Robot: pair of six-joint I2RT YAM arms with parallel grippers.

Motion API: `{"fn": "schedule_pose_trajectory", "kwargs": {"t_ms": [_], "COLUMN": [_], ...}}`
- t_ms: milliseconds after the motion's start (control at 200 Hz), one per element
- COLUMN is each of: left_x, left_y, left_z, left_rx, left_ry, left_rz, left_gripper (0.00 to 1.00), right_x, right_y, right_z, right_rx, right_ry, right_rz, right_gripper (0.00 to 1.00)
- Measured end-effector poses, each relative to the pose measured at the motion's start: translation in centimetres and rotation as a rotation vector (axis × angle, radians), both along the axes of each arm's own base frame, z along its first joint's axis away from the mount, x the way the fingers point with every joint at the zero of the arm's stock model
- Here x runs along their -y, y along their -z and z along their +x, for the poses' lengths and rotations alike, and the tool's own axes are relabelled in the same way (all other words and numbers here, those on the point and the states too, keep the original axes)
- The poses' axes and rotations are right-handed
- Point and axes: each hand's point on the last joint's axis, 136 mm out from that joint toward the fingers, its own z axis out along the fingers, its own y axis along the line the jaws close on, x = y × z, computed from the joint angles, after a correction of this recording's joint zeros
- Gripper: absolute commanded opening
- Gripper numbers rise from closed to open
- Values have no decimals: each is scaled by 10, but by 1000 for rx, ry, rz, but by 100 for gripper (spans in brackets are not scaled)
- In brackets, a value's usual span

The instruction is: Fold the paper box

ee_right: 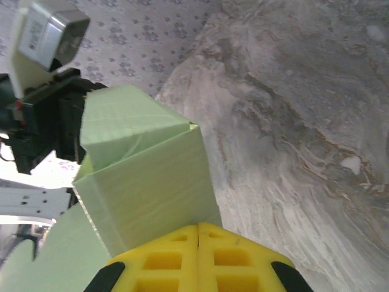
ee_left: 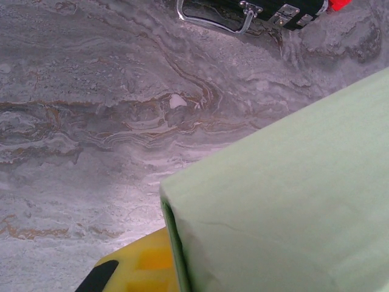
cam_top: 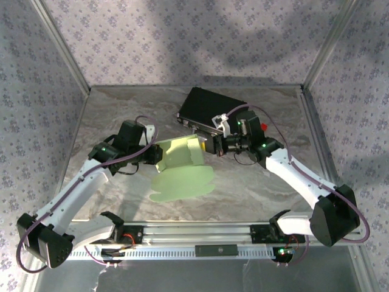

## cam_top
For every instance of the light green cloth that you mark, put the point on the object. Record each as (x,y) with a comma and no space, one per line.
(182,182)

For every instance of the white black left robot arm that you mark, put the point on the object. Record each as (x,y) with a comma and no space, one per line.
(76,188)

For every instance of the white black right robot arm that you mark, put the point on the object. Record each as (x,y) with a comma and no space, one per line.
(291,170)

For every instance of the small red plastic block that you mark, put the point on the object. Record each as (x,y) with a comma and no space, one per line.
(264,126)

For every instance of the small black bar device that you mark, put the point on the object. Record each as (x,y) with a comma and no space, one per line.
(215,250)

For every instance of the circuit board with lights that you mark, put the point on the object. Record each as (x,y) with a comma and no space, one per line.
(284,254)

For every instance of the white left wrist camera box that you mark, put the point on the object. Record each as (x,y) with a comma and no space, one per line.
(149,129)

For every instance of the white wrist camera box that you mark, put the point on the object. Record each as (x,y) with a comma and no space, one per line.
(149,129)
(225,123)

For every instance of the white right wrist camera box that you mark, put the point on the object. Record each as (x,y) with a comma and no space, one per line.
(225,123)

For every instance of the aluminium side rail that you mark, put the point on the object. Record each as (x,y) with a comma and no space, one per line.
(316,137)

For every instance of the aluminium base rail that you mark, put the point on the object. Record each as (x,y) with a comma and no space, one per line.
(197,232)

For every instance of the aluminium frame post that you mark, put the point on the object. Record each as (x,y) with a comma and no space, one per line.
(331,42)
(65,51)

